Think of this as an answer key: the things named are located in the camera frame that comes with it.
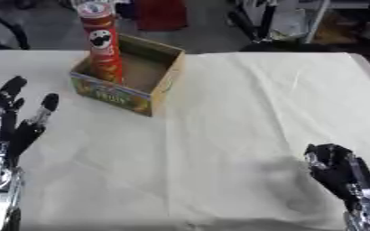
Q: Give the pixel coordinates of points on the black tripod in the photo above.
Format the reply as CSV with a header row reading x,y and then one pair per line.
x,y
254,24

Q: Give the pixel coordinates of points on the tan cardboard box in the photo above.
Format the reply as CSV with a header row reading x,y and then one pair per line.
x,y
130,76

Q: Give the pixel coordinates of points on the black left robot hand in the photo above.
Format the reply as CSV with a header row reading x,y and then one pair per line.
x,y
19,136

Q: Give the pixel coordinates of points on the red bag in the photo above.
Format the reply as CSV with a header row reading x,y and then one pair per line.
x,y
160,14

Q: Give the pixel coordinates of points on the red cylindrical chips can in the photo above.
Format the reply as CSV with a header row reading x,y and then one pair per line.
x,y
103,45

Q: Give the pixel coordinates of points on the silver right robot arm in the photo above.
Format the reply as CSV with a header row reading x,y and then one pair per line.
x,y
366,218

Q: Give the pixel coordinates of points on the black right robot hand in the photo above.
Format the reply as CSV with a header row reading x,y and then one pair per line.
x,y
336,168

